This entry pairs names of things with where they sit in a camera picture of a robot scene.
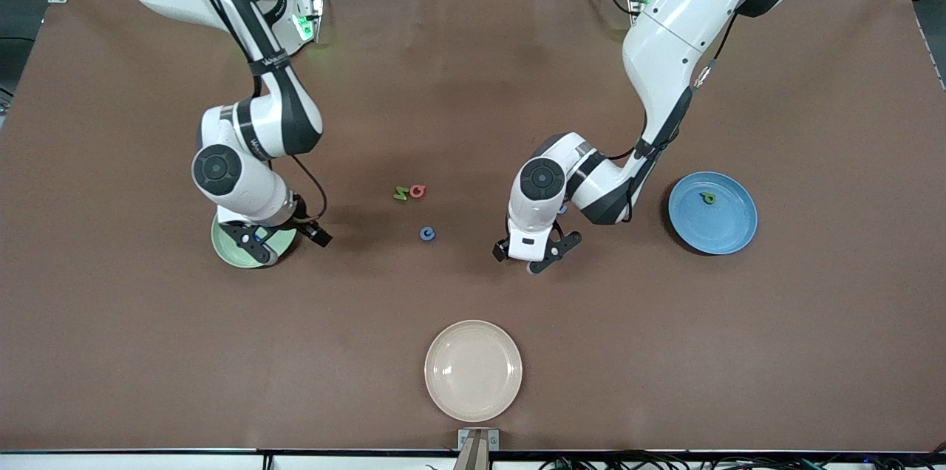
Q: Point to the blue plate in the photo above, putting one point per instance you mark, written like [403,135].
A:
[713,226]

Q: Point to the brown table mat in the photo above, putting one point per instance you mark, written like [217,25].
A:
[473,293]

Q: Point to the green letter N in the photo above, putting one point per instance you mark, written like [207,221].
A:
[400,194]

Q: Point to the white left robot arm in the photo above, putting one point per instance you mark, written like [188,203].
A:
[680,26]

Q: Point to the red letter Q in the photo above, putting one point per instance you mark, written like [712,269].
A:
[412,191]

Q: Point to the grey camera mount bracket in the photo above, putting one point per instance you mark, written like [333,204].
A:
[478,448]

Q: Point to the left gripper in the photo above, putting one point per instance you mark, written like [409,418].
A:
[498,252]

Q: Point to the white front frame rail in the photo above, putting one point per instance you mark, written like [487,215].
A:
[148,462]

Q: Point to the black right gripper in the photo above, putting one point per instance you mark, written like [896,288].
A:
[302,223]

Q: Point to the blue letter C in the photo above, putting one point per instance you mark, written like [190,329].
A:
[422,233]

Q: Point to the beige plate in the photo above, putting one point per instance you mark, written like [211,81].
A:
[473,371]

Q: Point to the light green plate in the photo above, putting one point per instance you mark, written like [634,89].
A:
[287,242]

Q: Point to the green letter p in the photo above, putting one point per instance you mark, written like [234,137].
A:
[708,197]

